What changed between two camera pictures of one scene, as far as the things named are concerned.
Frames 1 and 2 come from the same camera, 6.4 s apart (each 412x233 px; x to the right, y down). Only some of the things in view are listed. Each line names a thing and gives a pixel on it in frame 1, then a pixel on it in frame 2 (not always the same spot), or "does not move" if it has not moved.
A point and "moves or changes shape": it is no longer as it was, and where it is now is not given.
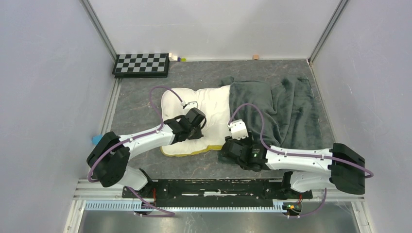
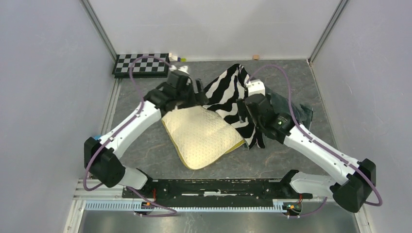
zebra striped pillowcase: [288, 109] moves or changes shape
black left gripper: [197, 135] to [197, 98]
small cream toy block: [172, 58] does not move
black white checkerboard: [141, 65] does not move
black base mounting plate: [215, 191] does not move
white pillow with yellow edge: [214, 102] moves or changes shape
